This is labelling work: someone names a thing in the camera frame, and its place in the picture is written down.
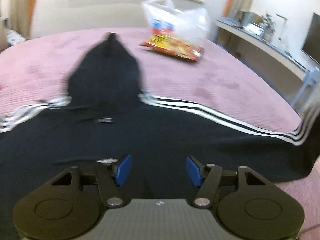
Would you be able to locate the black hoodie with white stripes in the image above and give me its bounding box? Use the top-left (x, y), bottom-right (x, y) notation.
top-left (1, 33), bottom-right (319, 239)

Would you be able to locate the pink quilted bedspread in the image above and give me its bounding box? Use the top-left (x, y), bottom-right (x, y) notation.
top-left (0, 27), bottom-right (320, 240)

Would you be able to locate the yellow red snack packet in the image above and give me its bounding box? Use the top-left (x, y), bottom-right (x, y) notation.
top-left (140, 34), bottom-right (204, 62)

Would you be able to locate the light blue chair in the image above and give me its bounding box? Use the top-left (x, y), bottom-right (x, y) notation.
top-left (290, 67), bottom-right (319, 111)

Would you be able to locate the white plastic shopping bag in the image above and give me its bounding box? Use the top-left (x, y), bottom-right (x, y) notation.
top-left (142, 0), bottom-right (210, 46)

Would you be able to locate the black monitor screen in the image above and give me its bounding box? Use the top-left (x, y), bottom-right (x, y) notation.
top-left (302, 13), bottom-right (320, 64)

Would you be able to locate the white blue bedside bag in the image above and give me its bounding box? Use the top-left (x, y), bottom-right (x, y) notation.
top-left (6, 30), bottom-right (27, 46)

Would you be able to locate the beige orange left curtain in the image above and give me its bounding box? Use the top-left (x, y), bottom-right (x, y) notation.
top-left (9, 0), bottom-right (36, 39)

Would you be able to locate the long white wall desk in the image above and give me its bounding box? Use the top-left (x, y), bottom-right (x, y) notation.
top-left (215, 18), bottom-right (307, 102)

